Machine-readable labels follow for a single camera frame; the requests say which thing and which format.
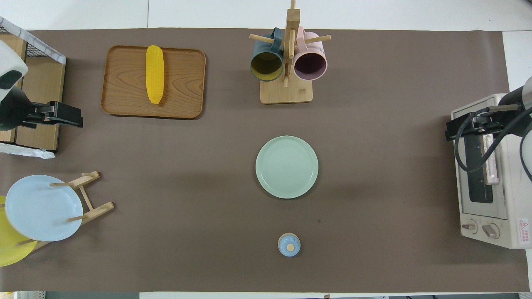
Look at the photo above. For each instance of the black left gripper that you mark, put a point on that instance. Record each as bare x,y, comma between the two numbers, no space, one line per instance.
50,114

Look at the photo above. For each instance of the light blue plate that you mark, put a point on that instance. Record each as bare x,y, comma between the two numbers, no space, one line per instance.
41,207

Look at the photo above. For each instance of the pale green plate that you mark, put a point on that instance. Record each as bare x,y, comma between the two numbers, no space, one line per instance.
286,167

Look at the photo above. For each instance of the yellow corn cob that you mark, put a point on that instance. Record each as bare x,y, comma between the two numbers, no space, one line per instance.
154,74

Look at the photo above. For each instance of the brown wooden tray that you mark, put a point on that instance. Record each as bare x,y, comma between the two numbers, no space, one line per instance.
183,83

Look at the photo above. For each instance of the silver oven knob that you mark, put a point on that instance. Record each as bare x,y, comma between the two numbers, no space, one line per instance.
491,231
469,226

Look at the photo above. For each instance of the yellow plate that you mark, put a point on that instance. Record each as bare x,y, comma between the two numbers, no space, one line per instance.
10,249

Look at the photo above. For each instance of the cream toaster oven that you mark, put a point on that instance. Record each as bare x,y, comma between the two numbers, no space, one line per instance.
513,199

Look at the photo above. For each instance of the dark teal mug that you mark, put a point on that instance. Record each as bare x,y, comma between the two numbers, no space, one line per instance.
266,64

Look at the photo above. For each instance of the wooden plate rack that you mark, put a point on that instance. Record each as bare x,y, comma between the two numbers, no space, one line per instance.
97,211

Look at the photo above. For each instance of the brown table mat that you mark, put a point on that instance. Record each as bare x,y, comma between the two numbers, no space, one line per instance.
374,174

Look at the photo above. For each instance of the wooden mug tree stand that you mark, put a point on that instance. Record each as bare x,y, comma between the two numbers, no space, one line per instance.
286,93

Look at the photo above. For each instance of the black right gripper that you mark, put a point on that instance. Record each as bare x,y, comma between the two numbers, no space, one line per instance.
478,124

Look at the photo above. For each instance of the wooden step shelf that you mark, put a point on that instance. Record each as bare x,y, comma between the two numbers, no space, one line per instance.
43,87

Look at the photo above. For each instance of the pink mug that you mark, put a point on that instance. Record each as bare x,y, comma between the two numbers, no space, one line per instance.
310,64

